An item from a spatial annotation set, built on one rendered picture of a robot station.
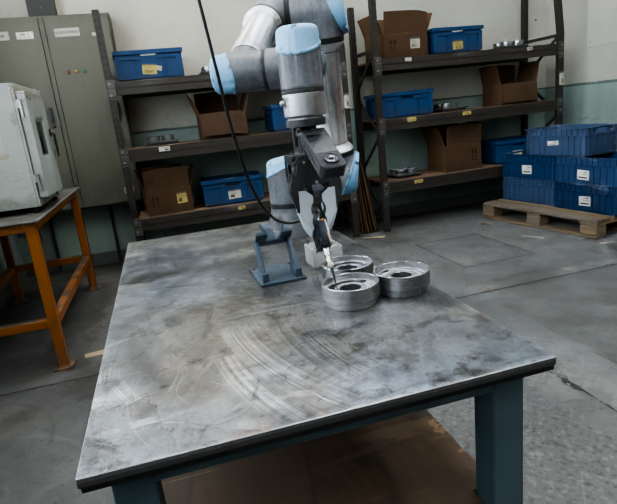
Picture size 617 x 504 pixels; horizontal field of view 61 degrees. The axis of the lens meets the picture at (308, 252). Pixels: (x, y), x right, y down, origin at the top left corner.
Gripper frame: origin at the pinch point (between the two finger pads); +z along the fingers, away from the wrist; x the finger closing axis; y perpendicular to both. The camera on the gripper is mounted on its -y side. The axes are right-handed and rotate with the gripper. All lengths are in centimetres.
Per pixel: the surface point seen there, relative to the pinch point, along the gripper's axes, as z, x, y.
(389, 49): -63, -181, 347
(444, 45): -63, -235, 349
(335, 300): 10.8, 0.9, -8.2
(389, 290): 11.5, -9.9, -7.0
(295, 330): 13.1, 9.4, -11.8
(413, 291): 12.1, -14.0, -8.3
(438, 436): 38.1, -14.0, -15.1
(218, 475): 38.1, 25.5, -8.9
